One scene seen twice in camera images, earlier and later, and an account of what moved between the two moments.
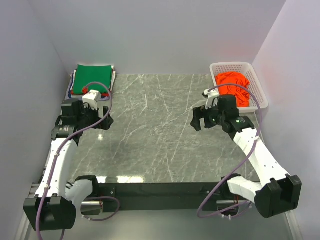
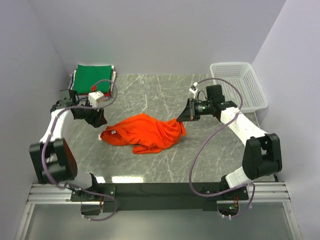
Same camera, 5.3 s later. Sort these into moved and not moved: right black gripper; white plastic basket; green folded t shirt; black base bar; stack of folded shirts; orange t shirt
Moved: orange t shirt; right black gripper
Not moved: black base bar; white plastic basket; green folded t shirt; stack of folded shirts
